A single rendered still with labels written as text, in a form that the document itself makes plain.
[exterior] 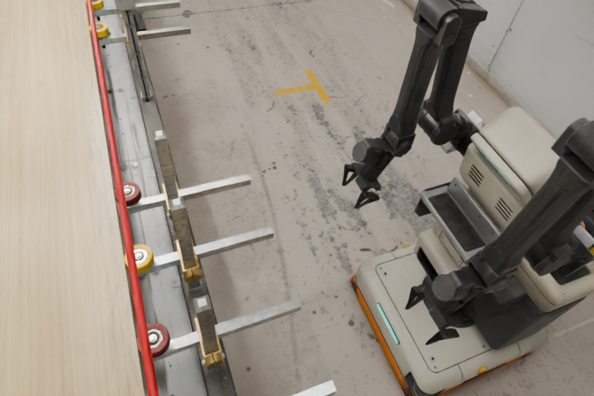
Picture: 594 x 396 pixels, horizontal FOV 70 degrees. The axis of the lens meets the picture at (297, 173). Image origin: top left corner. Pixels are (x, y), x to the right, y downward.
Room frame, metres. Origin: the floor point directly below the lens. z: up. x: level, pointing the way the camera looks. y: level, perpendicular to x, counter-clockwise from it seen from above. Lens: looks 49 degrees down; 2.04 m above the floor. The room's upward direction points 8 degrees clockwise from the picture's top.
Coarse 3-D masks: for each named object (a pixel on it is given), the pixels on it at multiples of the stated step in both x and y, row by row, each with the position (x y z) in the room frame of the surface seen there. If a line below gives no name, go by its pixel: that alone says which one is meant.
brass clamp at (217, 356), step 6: (198, 324) 0.44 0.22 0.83; (198, 330) 0.42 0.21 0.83; (198, 336) 0.41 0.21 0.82; (204, 354) 0.36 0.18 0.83; (210, 354) 0.36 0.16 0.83; (216, 354) 0.36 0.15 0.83; (222, 354) 0.37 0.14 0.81; (204, 360) 0.35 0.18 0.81; (210, 360) 0.35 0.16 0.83; (216, 360) 0.35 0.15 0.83; (222, 360) 0.35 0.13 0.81; (210, 366) 0.34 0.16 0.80; (216, 366) 0.34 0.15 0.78
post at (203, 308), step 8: (208, 296) 0.40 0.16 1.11; (200, 304) 0.38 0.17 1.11; (208, 304) 0.38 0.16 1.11; (200, 312) 0.36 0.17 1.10; (208, 312) 0.37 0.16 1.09; (200, 320) 0.36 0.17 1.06; (208, 320) 0.37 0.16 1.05; (200, 328) 0.36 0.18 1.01; (208, 328) 0.37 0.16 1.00; (208, 336) 0.37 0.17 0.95; (216, 336) 0.38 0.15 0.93; (208, 344) 0.37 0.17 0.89; (216, 344) 0.37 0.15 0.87; (208, 352) 0.36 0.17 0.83
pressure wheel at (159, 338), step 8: (152, 328) 0.38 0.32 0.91; (160, 328) 0.38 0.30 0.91; (152, 336) 0.36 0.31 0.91; (160, 336) 0.37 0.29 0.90; (168, 336) 0.37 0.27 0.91; (152, 344) 0.34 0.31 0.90; (160, 344) 0.35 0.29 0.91; (168, 344) 0.35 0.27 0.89; (152, 352) 0.32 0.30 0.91; (160, 352) 0.33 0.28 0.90
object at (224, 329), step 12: (264, 312) 0.50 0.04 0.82; (276, 312) 0.51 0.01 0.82; (288, 312) 0.52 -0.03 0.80; (228, 324) 0.45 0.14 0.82; (240, 324) 0.46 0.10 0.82; (252, 324) 0.46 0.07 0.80; (192, 336) 0.41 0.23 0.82; (168, 348) 0.36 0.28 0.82; (180, 348) 0.37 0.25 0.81; (156, 360) 0.34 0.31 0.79
